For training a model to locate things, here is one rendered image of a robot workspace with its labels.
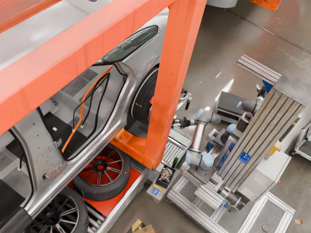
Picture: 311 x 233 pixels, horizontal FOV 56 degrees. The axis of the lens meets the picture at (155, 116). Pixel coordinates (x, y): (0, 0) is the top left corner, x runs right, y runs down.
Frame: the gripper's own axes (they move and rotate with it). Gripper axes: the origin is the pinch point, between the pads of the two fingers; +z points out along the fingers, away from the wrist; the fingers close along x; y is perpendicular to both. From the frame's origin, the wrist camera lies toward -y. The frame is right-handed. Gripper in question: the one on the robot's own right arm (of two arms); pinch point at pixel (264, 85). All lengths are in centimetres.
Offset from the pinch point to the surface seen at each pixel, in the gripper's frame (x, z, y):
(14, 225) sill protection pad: -146, -230, 9
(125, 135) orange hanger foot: -123, -98, 40
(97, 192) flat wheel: -121, -161, 58
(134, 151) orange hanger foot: -105, -110, 44
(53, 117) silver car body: -194, -122, 18
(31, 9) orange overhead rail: -58, -220, -185
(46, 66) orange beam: -69, -212, -160
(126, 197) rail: -97, -149, 73
